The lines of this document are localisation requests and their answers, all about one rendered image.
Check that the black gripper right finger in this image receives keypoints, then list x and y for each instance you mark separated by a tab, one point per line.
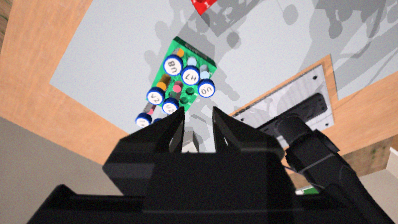
241	137

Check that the grey bench mat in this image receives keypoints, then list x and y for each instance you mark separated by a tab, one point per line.
117	49

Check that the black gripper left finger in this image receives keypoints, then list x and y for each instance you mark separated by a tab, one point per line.
157	136

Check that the green tube rack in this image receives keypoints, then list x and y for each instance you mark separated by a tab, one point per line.
188	94

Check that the red tube rack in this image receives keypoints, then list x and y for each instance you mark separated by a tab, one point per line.
202	5

